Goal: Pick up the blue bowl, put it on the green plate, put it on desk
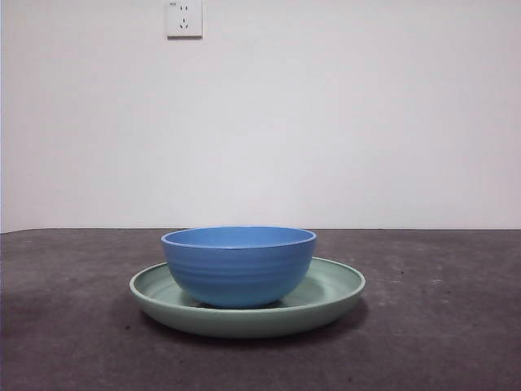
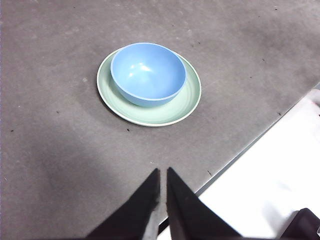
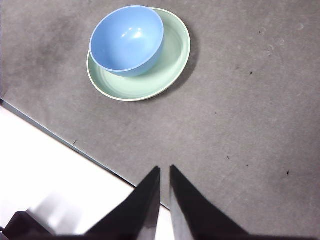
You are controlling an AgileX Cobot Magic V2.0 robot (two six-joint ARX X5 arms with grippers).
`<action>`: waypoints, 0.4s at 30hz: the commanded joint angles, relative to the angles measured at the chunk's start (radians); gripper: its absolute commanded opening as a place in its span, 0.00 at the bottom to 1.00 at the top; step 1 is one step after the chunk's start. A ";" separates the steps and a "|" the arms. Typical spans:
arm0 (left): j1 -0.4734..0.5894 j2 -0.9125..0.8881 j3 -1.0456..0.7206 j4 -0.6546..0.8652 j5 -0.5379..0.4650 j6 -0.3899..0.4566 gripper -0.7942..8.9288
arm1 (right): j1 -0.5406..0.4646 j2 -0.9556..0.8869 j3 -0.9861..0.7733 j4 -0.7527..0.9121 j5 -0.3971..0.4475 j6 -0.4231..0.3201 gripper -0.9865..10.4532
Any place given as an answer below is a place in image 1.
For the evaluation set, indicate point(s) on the white wall socket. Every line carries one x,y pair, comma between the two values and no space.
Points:
184,20

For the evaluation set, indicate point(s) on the pale green plate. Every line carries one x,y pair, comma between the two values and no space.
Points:
248,326

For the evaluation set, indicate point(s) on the blue ribbed bowl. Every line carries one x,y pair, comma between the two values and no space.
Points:
238,273

